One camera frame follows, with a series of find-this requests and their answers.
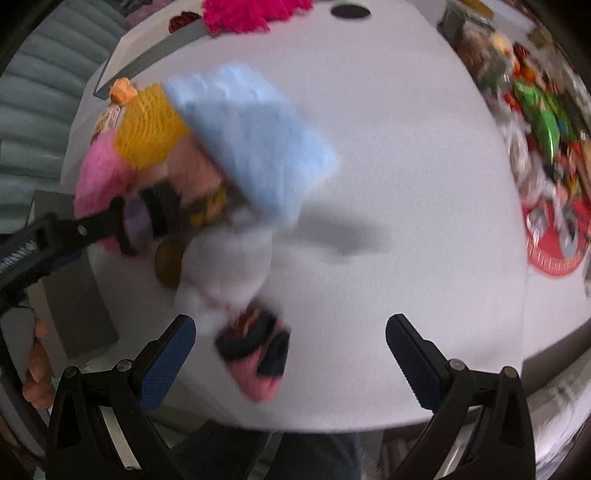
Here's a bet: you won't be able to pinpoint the small orange soft item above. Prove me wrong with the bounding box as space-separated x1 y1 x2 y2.
110 78 138 104

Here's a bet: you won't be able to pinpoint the white fluffy cloth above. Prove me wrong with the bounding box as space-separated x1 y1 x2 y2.
174 203 279 334

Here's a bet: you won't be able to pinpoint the peach knit cloth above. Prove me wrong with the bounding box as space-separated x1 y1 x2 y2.
164 137 228 206

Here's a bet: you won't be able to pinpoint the person's left hand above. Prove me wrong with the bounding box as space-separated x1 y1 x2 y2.
22 318 61 409

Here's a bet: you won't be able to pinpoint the lavender black trimmed sock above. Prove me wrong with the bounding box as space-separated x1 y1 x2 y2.
121 198 154 252

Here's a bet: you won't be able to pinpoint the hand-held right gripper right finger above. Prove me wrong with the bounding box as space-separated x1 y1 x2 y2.
385 314 539 480

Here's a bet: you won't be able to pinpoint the person's dark trousers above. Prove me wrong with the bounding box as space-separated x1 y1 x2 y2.
175 422 365 480

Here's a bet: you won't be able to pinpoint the black yellow striped soft item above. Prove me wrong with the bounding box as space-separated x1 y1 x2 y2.
142 182 230 237

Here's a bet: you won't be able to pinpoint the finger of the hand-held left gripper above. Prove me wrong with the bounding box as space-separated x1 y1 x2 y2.
48 202 125 252

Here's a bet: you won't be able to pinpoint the grey cardboard box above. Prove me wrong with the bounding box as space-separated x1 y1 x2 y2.
32 189 118 361

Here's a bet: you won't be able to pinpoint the light blue fluffy cloth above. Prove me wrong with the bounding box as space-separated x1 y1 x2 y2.
164 62 340 227

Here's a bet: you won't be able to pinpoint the round tan brown object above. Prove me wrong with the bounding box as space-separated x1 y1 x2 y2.
154 239 186 289

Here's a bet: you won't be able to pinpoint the pink black striped sock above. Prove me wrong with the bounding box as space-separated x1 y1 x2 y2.
215 300 291 403

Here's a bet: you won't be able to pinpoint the pale green curtain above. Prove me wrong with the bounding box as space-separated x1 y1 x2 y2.
0 0 134 236

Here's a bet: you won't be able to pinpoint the red plastic basket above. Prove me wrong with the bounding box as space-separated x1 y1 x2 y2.
522 194 591 278

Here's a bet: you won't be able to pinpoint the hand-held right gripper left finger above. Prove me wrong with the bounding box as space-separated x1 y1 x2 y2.
46 314 197 480

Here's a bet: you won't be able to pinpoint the dark red rose ornament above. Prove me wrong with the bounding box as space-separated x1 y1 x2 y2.
168 13 204 33

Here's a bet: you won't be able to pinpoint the magenta pom-pom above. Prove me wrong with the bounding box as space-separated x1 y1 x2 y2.
202 0 315 36

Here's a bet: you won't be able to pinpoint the pink fluffy cloth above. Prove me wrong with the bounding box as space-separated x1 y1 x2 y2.
74 136 139 252

